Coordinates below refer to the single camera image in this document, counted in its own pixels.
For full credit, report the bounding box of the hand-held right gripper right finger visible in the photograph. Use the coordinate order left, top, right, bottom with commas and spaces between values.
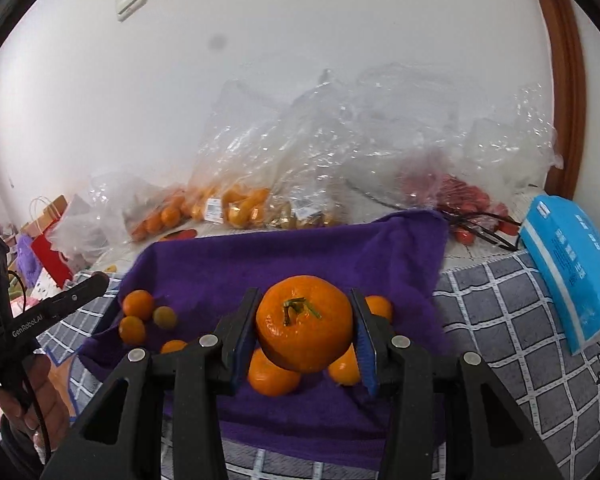
349, 288, 566, 480

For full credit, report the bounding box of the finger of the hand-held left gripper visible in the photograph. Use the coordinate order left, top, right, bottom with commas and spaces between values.
40, 271, 110, 322

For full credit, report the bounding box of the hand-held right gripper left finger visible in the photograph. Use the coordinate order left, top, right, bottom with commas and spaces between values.
40, 287, 262, 480

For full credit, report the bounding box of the large orange with green stem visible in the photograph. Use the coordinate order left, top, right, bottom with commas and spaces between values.
255, 275, 355, 373

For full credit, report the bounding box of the small yellow-green fruit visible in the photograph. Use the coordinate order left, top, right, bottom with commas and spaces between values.
152, 306, 177, 331

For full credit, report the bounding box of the purple towel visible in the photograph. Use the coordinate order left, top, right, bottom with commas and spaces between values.
77, 210, 451, 461

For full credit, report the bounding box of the person's left hand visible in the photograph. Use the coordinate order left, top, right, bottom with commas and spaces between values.
0, 353, 73, 453

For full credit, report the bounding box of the white dotted cloth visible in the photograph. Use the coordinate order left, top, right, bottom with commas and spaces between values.
32, 272, 66, 303

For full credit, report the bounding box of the white plastic bag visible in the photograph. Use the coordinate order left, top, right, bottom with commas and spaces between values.
47, 195, 111, 273

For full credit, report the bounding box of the purple fluffy cloth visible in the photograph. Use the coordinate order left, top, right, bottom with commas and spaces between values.
12, 235, 43, 288

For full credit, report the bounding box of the grey checked blanket with stars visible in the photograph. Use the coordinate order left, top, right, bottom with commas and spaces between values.
35, 245, 600, 480

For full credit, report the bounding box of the clear bag with golden contents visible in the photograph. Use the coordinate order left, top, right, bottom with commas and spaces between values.
265, 85, 361, 231

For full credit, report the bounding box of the labelled clear bag of oranges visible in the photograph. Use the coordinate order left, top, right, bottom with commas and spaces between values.
187, 77, 291, 231

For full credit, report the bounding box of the pile of red cherry tomatoes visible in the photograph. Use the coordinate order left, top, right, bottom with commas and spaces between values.
400, 170, 518, 246

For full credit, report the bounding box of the blue tissue pack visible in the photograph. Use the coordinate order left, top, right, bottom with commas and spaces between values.
519, 195, 600, 357

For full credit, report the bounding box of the large crumpled clear plastic bag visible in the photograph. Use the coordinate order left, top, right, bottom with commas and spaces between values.
340, 62, 565, 221

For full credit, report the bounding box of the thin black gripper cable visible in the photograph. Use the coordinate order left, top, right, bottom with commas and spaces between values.
5, 270, 51, 466

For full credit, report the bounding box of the brown wooden door frame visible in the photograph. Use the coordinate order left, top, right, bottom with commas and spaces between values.
524, 0, 583, 201

